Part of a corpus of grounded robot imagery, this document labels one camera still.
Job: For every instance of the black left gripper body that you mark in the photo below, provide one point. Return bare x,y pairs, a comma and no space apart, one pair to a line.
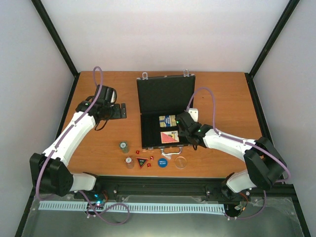
113,114

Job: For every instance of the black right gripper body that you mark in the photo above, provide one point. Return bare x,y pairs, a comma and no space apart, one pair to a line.
187,136

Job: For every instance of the red back card deck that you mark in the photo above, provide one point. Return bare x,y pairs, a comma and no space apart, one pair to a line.
169,137

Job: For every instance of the blue gold card deck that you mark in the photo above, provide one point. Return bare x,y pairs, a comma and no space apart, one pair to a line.
167,121

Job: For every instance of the black poker set case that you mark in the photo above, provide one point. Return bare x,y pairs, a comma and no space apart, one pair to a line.
161,96

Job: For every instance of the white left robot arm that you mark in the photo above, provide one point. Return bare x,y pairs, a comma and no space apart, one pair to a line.
49,170

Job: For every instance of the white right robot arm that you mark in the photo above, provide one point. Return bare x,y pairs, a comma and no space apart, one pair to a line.
264,164

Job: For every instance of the clear round dealer button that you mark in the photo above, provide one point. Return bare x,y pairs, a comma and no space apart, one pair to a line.
180,162

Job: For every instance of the green poker chip stack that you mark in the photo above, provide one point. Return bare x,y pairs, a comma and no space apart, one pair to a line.
124,147

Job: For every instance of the blue small blind button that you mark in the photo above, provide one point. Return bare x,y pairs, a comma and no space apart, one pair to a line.
162,162

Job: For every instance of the red poker chip stack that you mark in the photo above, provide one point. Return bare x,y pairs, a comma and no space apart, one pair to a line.
129,162

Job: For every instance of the triangular all in button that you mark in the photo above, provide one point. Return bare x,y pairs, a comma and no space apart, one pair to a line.
141,161

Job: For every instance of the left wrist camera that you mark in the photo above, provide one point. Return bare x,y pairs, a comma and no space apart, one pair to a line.
107,96

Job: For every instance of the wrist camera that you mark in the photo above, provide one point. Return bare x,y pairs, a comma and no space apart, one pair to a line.
107,96
187,122

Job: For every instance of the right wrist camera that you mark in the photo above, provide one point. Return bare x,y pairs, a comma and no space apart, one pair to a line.
187,122

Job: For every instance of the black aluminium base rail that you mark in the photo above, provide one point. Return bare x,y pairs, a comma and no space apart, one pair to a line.
209,189

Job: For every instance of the black frame post left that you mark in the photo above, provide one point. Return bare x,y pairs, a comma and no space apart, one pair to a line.
43,14

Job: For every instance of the black frame post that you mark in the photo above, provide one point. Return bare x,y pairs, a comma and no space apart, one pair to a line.
43,14
285,16

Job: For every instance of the light blue cable duct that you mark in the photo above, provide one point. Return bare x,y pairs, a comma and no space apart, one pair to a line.
139,208

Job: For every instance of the black frame post right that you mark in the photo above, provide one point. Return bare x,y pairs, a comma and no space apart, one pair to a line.
285,16

